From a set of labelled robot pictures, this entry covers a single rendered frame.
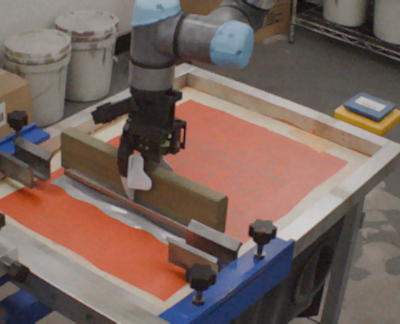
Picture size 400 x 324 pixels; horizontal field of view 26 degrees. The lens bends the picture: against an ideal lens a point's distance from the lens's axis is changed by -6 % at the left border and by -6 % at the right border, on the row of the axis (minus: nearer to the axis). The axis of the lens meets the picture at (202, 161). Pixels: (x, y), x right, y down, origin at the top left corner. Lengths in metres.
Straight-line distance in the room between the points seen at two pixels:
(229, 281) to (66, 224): 0.34
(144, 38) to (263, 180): 0.45
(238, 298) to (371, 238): 2.05
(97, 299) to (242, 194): 0.52
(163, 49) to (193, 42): 0.05
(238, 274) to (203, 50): 0.34
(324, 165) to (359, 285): 1.35
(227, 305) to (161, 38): 0.42
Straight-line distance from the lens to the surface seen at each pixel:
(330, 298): 2.35
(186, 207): 1.51
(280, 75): 4.63
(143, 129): 1.48
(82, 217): 1.59
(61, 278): 1.29
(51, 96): 3.92
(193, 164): 1.76
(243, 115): 1.97
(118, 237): 1.54
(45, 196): 1.65
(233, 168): 1.76
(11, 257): 1.29
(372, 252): 3.31
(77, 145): 1.63
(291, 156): 1.83
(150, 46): 1.42
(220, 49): 1.38
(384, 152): 1.83
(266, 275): 1.42
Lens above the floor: 1.81
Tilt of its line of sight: 29 degrees down
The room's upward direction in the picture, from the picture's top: 5 degrees clockwise
